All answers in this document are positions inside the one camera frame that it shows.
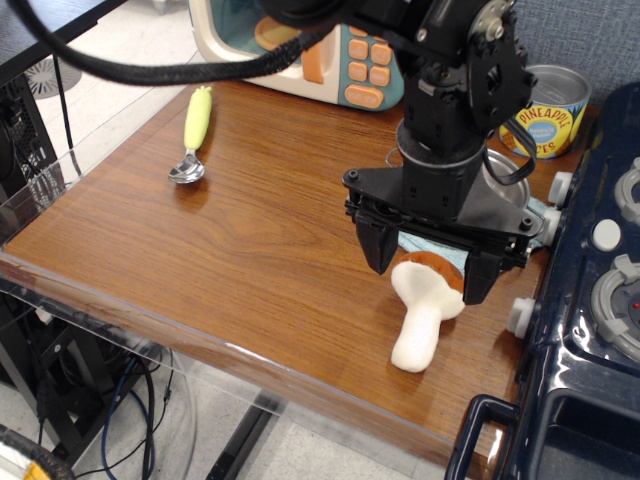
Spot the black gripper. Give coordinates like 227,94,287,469
342,144,543,305

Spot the plush white brown mushroom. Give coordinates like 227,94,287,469
391,251,465,373

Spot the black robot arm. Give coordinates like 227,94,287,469
263,1,542,305

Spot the teal cream toy microwave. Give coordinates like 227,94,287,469
188,1,404,111

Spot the light blue cloth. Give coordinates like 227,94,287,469
398,197,557,274

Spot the stainless steel pot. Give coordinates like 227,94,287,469
385,144,547,236

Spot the pineapple slices can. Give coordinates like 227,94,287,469
516,64,592,159

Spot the dark blue toy stove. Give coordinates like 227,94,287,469
446,83,639,479

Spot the black table leg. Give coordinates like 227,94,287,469
205,406,273,480

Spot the orange toy plate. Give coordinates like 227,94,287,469
254,17,299,51

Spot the black desk at left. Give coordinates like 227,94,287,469
1,0,124,86

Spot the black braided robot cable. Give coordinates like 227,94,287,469
7,0,336,86

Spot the spoon with yellow-green handle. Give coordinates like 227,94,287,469
168,86,212,184

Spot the blue floor cable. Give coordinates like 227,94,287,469
101,354,156,480

